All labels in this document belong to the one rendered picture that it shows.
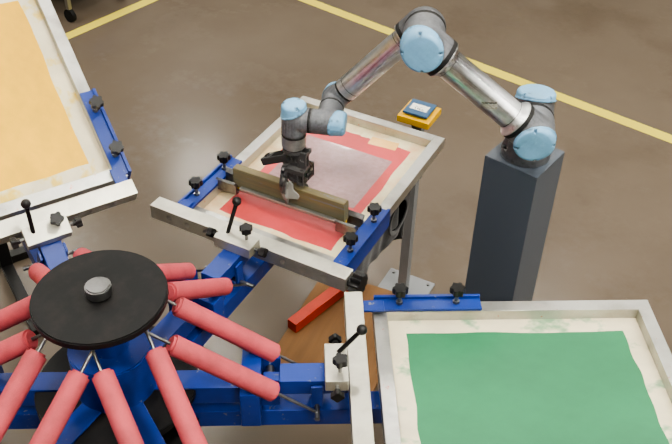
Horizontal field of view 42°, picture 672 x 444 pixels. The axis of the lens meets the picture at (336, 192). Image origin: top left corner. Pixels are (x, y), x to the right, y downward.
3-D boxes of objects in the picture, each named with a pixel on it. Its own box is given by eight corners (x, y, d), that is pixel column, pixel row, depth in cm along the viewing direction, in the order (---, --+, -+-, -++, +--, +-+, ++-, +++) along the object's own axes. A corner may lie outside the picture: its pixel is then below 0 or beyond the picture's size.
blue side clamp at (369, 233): (375, 221, 281) (376, 204, 277) (389, 226, 280) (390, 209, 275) (331, 277, 260) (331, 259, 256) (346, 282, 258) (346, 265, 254)
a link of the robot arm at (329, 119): (349, 100, 259) (313, 96, 260) (343, 120, 250) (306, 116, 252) (349, 122, 264) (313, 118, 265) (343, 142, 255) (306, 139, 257)
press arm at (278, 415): (591, 401, 234) (595, 387, 231) (597, 420, 230) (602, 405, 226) (126, 409, 229) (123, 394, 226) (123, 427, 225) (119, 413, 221)
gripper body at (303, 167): (302, 189, 267) (302, 157, 259) (278, 181, 270) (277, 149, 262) (314, 176, 272) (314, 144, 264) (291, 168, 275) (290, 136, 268)
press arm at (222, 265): (235, 250, 261) (234, 237, 258) (252, 256, 259) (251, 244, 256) (201, 285, 249) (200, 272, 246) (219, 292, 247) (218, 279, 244)
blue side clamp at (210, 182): (231, 170, 301) (229, 154, 297) (243, 174, 300) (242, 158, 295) (179, 218, 280) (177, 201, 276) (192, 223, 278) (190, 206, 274)
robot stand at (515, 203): (510, 400, 343) (565, 151, 269) (486, 430, 331) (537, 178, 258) (470, 378, 351) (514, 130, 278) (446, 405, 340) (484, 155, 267)
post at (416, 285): (390, 268, 402) (405, 89, 343) (435, 284, 394) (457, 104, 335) (369, 298, 386) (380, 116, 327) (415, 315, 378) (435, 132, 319)
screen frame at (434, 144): (303, 103, 334) (302, 95, 332) (444, 147, 313) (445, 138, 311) (181, 217, 279) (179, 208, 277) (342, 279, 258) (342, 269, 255)
